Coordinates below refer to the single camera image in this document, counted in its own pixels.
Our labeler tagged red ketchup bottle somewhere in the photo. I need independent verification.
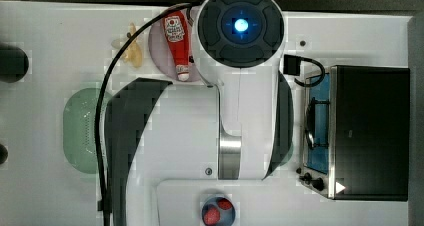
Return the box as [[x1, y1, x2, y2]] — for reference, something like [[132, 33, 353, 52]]
[[162, 11, 190, 81]]

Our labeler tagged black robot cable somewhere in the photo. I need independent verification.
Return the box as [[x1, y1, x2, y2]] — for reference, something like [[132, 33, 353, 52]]
[[94, 0, 203, 226]]

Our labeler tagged black pot lower left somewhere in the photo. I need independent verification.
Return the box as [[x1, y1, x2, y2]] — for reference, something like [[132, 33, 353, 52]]
[[0, 144, 8, 164]]

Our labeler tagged black toaster oven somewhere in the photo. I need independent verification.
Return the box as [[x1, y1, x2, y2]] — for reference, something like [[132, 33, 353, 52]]
[[297, 65, 410, 201]]

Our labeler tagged black pot upper left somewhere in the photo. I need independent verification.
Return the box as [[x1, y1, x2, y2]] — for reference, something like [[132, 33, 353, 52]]
[[0, 43, 29, 83]]

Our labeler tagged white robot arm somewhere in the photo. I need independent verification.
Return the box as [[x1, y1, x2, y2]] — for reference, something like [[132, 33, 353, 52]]
[[104, 0, 292, 226]]

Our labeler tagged black pot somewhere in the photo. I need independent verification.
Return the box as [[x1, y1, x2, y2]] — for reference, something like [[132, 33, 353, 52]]
[[0, 144, 8, 164], [0, 43, 29, 83]]

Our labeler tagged blue bowl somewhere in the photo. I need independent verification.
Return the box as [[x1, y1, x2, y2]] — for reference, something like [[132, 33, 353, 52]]
[[201, 196, 236, 226]]

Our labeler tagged left red strawberry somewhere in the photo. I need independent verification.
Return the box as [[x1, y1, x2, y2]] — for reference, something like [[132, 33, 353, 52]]
[[203, 208, 221, 226]]

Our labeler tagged right red strawberry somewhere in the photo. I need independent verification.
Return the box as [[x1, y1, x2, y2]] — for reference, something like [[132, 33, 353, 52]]
[[217, 198, 233, 210]]

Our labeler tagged green mug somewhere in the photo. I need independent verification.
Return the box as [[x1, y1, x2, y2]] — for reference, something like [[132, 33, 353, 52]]
[[279, 143, 293, 166]]

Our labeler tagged red strawberry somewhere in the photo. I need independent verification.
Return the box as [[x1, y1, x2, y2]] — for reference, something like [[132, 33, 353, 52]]
[[217, 198, 233, 210], [203, 208, 221, 226]]

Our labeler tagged round purple plate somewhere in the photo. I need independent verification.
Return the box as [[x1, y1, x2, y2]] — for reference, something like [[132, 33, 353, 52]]
[[148, 19, 200, 82]]

